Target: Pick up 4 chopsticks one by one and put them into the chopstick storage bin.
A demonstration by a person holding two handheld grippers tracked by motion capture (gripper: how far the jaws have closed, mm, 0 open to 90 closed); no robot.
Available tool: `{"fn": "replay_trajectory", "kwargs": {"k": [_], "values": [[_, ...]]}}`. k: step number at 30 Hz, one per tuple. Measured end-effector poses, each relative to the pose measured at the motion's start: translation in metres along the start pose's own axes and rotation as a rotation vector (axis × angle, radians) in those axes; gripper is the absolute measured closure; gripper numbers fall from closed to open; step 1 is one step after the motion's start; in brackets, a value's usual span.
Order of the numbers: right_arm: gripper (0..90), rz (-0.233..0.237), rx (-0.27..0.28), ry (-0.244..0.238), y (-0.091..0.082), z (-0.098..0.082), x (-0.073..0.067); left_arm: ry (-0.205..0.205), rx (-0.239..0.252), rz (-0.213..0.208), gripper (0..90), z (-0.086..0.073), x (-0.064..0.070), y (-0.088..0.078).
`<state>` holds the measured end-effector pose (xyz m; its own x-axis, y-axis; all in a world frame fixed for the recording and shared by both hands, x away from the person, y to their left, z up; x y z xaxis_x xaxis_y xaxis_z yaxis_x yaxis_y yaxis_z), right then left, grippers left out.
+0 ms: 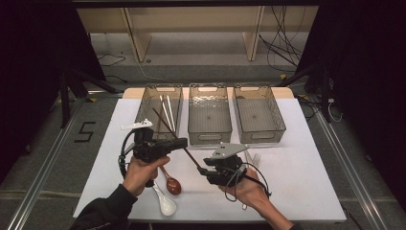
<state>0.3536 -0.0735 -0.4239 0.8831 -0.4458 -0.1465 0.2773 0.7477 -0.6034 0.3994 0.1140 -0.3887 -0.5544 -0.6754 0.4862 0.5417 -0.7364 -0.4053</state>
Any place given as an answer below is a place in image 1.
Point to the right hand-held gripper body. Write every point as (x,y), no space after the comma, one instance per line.
(228,150)

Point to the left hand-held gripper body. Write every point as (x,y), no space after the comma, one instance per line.
(146,147)

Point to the brown spoon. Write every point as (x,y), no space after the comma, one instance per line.
(173,187)

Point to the smoky clear plastic bin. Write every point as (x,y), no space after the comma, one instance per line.
(146,105)
(209,115)
(258,115)

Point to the white ceramic spoon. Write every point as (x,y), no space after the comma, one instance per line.
(166,204)

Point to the person's left hand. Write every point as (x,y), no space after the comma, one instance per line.
(140,175)

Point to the person's right hand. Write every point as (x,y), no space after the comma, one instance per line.
(250,190)

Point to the black metal stand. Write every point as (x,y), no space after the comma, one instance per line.
(65,102)
(325,96)

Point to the light wooden desk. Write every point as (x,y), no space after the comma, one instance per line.
(191,19)

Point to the black curtain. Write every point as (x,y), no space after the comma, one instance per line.
(32,80)
(367,80)

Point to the aluminium floor rail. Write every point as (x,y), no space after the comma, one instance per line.
(41,179)
(351,172)

